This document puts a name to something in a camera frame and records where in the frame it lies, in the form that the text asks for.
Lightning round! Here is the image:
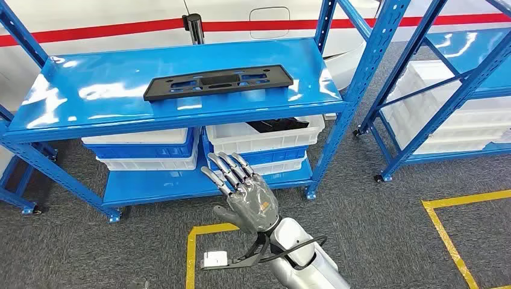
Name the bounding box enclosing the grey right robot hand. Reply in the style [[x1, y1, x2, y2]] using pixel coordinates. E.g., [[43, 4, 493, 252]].
[[200, 152, 281, 235]]

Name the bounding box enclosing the black plastic plate holder part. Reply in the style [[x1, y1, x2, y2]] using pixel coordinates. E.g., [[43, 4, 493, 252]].
[[143, 64, 295, 102]]

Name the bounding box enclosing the yellow floor tape square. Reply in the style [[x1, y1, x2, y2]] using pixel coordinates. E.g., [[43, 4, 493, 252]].
[[421, 190, 511, 289], [185, 223, 240, 289]]

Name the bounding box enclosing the black plastic parts pile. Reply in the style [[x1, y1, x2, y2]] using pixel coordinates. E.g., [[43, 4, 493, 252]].
[[246, 117, 310, 134]]

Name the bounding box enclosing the white vehicle with red stripe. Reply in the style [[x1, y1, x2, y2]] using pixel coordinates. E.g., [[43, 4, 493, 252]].
[[0, 0, 511, 113]]

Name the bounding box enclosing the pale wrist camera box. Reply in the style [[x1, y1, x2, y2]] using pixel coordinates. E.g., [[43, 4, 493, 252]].
[[202, 250, 230, 270]]

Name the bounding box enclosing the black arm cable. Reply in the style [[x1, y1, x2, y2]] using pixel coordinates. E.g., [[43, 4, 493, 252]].
[[255, 235, 328, 269]]

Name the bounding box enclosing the chrome stanchion post black cap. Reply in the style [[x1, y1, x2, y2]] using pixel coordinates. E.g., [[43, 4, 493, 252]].
[[181, 13, 205, 45]]

